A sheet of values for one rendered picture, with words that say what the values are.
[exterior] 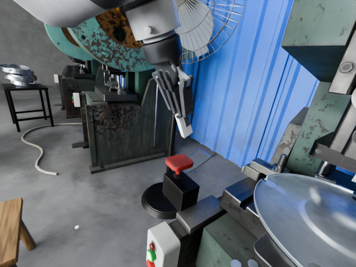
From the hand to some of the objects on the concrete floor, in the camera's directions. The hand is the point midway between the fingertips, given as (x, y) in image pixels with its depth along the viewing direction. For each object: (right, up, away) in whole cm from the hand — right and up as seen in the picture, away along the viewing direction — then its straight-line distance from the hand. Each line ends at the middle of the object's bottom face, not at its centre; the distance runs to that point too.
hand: (184, 124), depth 44 cm
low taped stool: (-81, -72, +33) cm, 113 cm away
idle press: (-43, -21, +168) cm, 175 cm away
